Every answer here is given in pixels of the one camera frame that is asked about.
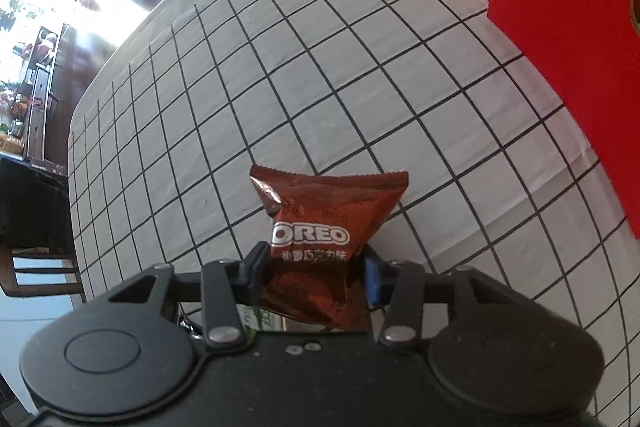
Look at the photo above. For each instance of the green white snack packet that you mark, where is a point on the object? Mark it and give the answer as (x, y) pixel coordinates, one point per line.
(257, 319)

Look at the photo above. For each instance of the checked white tablecloth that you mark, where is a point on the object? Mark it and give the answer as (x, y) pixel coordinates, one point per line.
(350, 82)

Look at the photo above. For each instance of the red box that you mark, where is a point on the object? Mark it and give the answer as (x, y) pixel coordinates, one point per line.
(560, 32)

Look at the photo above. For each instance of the chair with dark cloth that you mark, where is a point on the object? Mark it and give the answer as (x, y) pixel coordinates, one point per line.
(35, 207)

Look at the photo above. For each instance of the dark low cabinet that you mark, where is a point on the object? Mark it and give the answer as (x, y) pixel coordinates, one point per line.
(42, 97)

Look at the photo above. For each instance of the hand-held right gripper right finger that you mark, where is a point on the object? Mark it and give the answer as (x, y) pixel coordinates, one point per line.
(372, 283)

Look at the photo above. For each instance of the brown cookie bag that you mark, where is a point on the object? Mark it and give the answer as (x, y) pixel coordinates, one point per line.
(325, 217)

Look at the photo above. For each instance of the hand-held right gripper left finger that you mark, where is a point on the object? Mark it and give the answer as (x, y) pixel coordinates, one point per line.
(257, 268)

